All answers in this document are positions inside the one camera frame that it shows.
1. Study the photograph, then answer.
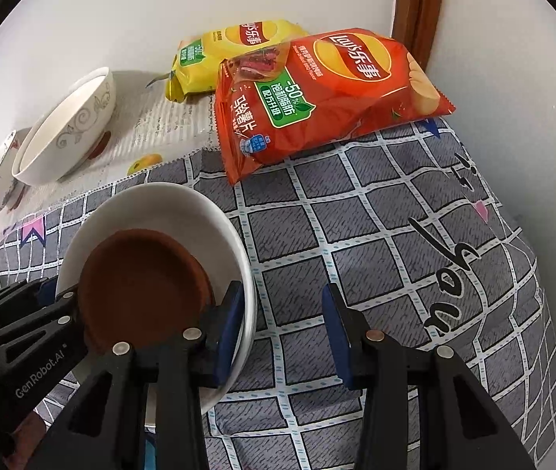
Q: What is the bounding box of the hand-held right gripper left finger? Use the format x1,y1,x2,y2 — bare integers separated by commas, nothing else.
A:
23,280,247,470

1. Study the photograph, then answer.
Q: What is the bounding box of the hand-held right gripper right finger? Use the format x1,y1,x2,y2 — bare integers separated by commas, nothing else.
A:
321,283,538,470

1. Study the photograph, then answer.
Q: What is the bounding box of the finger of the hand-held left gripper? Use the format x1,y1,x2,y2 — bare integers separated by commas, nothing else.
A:
0,278,60,326
0,290,87,378

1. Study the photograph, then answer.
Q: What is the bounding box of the small brown dish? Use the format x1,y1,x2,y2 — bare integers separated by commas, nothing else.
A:
77,228,216,353

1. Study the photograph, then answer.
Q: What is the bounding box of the small white bowl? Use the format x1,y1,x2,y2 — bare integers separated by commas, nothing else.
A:
55,183,256,417

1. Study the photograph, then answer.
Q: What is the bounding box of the grey checked blanket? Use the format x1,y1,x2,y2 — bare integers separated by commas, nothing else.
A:
0,117,556,470

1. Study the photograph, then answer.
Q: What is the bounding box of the large white bowl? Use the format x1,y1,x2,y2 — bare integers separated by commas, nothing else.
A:
11,67,115,186

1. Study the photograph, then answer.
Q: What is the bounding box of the red chip bag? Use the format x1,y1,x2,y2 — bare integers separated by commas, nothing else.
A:
214,28,456,187

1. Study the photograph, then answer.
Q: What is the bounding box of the yellow chip bag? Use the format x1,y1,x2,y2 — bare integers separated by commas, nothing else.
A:
164,18,310,103

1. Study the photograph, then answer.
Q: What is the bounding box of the brown door frame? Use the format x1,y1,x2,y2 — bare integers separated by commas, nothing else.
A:
390,0,448,74

